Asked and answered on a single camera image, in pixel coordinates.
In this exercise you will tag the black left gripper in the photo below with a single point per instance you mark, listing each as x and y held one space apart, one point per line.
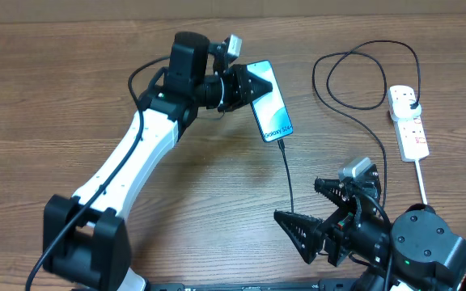
240 77

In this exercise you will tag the Samsung smartphone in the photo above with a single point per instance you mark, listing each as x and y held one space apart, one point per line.
270 110

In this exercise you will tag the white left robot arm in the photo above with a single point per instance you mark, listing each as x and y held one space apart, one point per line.
85 239

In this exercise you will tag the white power strip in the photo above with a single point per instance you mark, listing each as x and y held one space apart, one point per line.
410 134

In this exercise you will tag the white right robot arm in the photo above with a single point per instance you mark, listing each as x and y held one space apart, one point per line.
418 248

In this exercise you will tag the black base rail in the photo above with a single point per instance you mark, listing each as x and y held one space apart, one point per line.
336 284

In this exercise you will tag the white charger adapter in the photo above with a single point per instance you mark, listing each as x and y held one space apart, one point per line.
401 110

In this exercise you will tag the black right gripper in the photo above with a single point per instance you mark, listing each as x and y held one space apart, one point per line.
344 230

